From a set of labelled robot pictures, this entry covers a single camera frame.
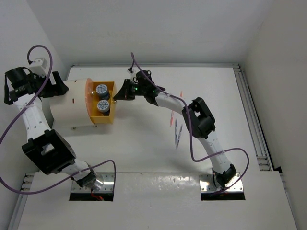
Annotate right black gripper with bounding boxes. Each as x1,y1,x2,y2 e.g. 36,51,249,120
113,80,146,101

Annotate blue tape jar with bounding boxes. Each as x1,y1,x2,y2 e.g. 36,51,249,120
96,100,110,115
95,84,110,100

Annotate round drawer cabinet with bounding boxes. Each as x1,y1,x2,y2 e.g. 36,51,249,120
49,78,96,128

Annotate blue pen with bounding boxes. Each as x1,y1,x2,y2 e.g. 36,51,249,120
175,119,177,145

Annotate grey pen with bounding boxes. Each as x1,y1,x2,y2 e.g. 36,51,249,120
176,125,183,149

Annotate orange drawer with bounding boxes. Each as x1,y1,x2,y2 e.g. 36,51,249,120
85,79,118,124

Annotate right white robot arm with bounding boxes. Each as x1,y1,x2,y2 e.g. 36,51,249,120
113,70,236,189

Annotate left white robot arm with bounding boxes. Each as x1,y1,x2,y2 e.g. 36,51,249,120
4,67,97,190

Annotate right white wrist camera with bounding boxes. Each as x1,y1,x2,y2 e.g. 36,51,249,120
127,69,138,84

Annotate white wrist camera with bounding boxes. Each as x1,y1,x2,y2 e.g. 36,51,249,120
29,57,47,77
127,69,138,84

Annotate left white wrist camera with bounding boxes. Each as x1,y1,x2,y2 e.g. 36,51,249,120
29,57,47,77

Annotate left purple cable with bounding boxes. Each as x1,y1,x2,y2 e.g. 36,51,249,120
0,45,116,194

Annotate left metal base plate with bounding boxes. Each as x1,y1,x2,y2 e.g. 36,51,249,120
71,172,115,193

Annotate metal base plate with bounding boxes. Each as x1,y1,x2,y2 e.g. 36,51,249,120
71,172,115,193
199,173,244,194

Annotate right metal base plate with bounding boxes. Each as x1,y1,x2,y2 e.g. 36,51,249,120
199,173,244,194

